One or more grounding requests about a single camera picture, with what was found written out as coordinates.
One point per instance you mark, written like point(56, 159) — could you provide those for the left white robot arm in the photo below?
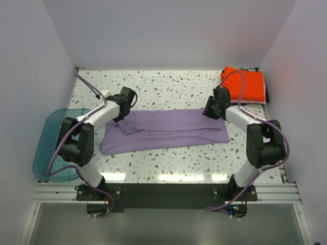
point(75, 143)

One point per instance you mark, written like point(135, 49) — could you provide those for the folded orange t shirt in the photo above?
point(226, 72)

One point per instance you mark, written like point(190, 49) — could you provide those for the purple t shirt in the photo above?
point(159, 129)

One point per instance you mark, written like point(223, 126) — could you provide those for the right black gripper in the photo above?
point(206, 112)

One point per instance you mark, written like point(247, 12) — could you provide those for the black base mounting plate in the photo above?
point(119, 196)

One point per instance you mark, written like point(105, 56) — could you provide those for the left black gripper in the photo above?
point(117, 119)

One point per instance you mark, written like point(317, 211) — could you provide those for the aluminium frame rail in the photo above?
point(56, 192)

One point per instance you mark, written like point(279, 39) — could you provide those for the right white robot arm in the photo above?
point(265, 144)

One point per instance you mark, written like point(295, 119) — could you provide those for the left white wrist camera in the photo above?
point(104, 93)

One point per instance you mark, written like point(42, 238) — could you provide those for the teal plastic bin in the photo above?
point(47, 146)

